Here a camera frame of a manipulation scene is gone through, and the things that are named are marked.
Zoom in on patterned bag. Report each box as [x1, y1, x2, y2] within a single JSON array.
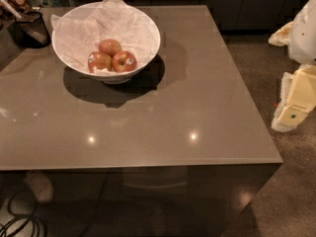
[[0, 0, 32, 20]]

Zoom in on white ceramic bowl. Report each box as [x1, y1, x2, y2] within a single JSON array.
[[51, 1, 162, 85]]

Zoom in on red apple back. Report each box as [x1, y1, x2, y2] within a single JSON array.
[[99, 39, 122, 57]]

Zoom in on white shoe under table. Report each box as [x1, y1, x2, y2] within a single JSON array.
[[25, 171, 54, 203]]

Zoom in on red apple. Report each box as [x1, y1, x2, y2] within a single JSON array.
[[99, 39, 122, 57], [88, 51, 112, 73], [112, 51, 137, 72]]

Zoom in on white crumpled paper liner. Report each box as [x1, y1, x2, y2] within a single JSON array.
[[49, 0, 159, 76]]

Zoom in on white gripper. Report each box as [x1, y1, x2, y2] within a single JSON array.
[[269, 0, 316, 132]]

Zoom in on black cables on floor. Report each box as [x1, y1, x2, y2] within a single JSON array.
[[0, 188, 48, 237]]

